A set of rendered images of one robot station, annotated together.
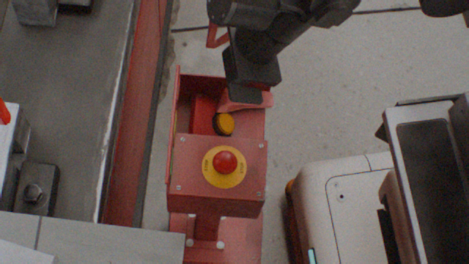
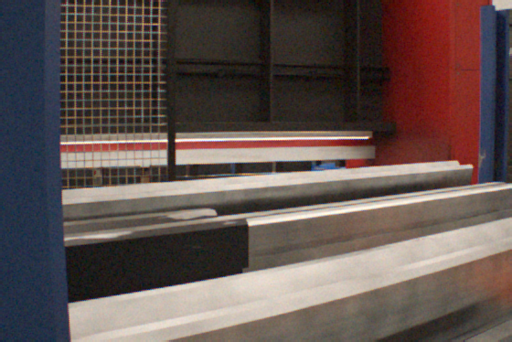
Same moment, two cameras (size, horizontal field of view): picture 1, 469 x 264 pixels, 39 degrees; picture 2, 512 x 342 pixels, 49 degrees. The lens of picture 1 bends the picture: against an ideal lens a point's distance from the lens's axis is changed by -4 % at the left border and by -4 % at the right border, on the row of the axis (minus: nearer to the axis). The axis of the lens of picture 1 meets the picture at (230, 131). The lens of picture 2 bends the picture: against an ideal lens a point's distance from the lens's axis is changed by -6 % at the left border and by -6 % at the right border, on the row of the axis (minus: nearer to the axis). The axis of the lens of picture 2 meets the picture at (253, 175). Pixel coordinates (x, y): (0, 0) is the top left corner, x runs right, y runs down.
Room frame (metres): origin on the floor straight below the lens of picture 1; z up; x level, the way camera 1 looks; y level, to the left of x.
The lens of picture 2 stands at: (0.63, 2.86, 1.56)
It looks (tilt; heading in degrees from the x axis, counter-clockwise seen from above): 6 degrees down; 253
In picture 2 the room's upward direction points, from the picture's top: straight up
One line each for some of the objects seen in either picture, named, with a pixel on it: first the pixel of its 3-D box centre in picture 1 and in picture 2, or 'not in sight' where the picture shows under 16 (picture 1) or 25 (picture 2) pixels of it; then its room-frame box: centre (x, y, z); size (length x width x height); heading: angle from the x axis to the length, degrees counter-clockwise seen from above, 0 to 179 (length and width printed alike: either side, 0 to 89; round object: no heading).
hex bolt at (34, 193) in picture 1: (32, 193); not in sight; (0.22, 0.26, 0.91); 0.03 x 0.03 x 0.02
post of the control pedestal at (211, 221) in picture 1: (209, 202); not in sight; (0.40, 0.01, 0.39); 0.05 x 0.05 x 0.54; 6
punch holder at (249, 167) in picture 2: not in sight; (253, 179); (-0.15, 0.28, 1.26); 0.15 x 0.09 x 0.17; 5
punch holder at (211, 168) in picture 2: not in sight; (211, 180); (0.05, 0.30, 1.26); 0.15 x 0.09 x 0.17; 5
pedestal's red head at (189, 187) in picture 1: (218, 145); not in sight; (0.40, 0.01, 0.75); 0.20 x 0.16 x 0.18; 6
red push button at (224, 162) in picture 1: (224, 164); not in sight; (0.35, 0.00, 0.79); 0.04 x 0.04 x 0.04
